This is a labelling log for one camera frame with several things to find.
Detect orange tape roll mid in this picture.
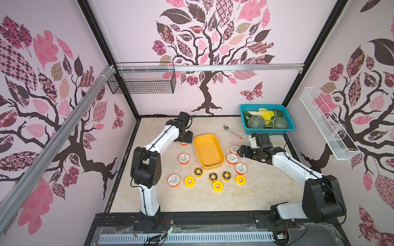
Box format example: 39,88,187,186
226,153,238,165
178,153,190,165

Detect yellow plastic storage box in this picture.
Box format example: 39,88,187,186
194,134,225,170

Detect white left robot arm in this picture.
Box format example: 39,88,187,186
130,112,193,217

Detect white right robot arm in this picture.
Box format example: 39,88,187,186
237,134,347,223

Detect black yellow tape roll right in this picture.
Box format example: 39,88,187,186
222,171,232,181

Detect black yellow tape roll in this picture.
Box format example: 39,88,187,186
194,168,203,177
208,172,218,182
222,171,232,181

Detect black yellow tape roll left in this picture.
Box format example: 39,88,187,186
194,168,203,177

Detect black yellow tape roll centre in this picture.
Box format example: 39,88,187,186
208,172,218,182

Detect yellow tape roll centre front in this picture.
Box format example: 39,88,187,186
212,180,223,193

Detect green melon left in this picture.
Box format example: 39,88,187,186
247,115,266,129

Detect green melon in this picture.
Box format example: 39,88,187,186
247,115,266,129
273,117,289,129

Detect green melon right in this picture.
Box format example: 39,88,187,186
273,117,289,129

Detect teal plastic basket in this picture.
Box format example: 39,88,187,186
240,104,295,135

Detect yellow toy corn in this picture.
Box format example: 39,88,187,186
248,108,275,126

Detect spoon with pink handle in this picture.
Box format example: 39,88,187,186
223,125,243,140

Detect aluminium rail back wall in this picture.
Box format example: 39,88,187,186
116,63,304,72

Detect aluminium rail wall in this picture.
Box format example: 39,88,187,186
1,65,116,234
116,63,304,72

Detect black wire wall basket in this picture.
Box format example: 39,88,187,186
107,61,176,94

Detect white wire wall shelf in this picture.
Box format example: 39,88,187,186
299,87,361,161

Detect black base frame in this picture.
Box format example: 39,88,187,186
84,211,350,246

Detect white slotted cable duct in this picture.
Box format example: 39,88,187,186
97,232,275,246

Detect aluminium rail left wall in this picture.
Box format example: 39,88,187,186
1,65,116,234

